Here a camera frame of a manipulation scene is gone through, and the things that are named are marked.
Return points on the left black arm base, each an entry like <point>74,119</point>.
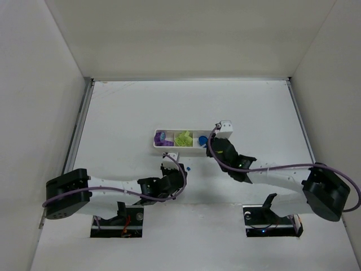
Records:
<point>128,223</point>

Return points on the purple round lego piece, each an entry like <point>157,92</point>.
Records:
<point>160,138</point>

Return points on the white three-compartment tray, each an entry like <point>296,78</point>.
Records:
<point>196,150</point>

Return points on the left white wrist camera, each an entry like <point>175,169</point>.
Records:
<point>170,160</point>

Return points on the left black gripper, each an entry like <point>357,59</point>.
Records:
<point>171,172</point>

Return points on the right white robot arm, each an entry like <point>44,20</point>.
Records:
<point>314,189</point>

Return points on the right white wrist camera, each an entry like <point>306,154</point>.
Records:
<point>224,129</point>

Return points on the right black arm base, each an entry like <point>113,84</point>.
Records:
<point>260,221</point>

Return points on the lime lego plate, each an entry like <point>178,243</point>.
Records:
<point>187,138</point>

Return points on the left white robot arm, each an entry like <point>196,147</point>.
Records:
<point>77,192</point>

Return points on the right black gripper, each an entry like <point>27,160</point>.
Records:
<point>218,143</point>

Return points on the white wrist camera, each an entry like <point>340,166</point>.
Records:
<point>170,160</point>
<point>224,129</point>

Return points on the blue arch lego piece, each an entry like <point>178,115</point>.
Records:
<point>202,140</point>

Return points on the lime green lego brick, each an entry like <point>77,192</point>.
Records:
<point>180,141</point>

